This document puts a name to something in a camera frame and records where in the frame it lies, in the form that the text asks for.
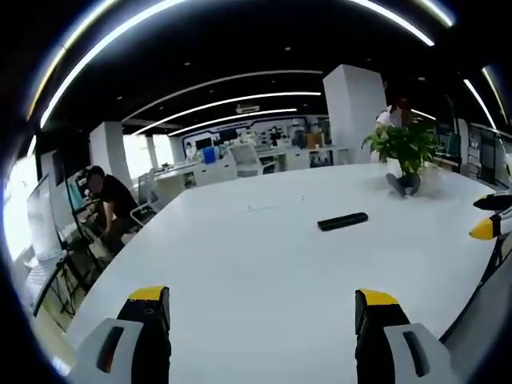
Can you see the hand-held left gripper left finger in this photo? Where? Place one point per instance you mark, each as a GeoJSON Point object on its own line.
{"type": "Point", "coordinates": [132, 332]}

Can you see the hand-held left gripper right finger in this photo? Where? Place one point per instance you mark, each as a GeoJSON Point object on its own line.
{"type": "Point", "coordinates": [396, 336]}

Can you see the black remote control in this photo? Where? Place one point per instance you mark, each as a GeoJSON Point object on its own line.
{"type": "Point", "coordinates": [342, 221]}

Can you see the green potted plant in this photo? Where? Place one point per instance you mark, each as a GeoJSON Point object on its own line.
{"type": "Point", "coordinates": [402, 154]}

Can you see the grey mesh chair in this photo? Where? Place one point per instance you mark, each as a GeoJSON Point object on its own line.
{"type": "Point", "coordinates": [146, 206]}

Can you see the white square pillar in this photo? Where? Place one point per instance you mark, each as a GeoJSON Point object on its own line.
{"type": "Point", "coordinates": [354, 114]}

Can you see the white counter desk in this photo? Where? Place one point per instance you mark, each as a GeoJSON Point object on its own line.
{"type": "Point", "coordinates": [192, 176]}

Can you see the blue bin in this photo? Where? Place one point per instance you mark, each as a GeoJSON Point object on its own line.
{"type": "Point", "coordinates": [209, 154]}

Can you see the white office chair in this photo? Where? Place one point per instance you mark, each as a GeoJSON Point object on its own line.
{"type": "Point", "coordinates": [246, 159]}

